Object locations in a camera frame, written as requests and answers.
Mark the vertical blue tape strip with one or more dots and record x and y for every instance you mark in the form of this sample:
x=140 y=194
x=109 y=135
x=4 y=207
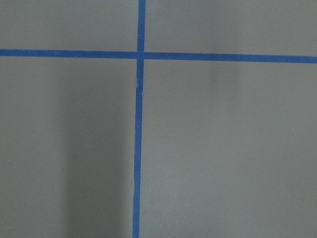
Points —
x=138 y=117

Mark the horizontal blue tape strip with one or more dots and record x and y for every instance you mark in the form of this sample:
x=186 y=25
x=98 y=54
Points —
x=156 y=56

